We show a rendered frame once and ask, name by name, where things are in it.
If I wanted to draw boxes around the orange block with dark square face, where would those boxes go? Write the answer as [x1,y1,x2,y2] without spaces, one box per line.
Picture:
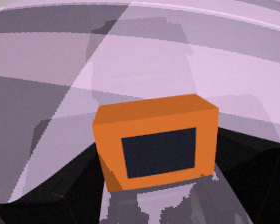
[92,93,220,192]

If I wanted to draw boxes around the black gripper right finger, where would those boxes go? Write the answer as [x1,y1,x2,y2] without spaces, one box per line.
[214,127,280,224]

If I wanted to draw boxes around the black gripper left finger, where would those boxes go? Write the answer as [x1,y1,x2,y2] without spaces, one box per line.
[0,141,104,224]

